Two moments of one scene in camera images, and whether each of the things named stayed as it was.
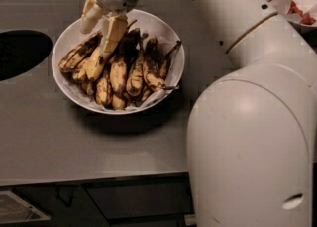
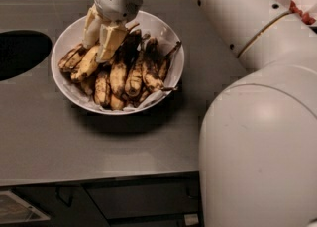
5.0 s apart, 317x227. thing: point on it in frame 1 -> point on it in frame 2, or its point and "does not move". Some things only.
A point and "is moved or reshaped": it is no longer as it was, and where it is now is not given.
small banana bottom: x=117 y=103 does not move
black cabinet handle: x=57 y=193 does not move
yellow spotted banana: x=92 y=64 is moved or reshaped
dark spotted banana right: x=153 y=69 does not move
